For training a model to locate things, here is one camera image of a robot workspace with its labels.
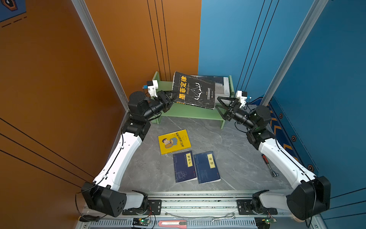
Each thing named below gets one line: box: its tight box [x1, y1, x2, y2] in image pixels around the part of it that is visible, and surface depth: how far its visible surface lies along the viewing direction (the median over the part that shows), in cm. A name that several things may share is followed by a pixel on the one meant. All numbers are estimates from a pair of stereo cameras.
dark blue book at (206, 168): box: [193, 150, 222, 185], surface depth 88 cm
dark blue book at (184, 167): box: [172, 150, 198, 184], surface depth 88 cm
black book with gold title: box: [172, 71, 216, 110], surface depth 66 cm
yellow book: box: [157, 128, 192, 156], surface depth 99 cm
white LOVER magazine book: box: [197, 75, 231, 98], surface depth 89 cm
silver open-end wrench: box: [211, 212, 236, 222], surface depth 72 cm
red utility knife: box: [158, 219, 188, 229], surface depth 71 cm
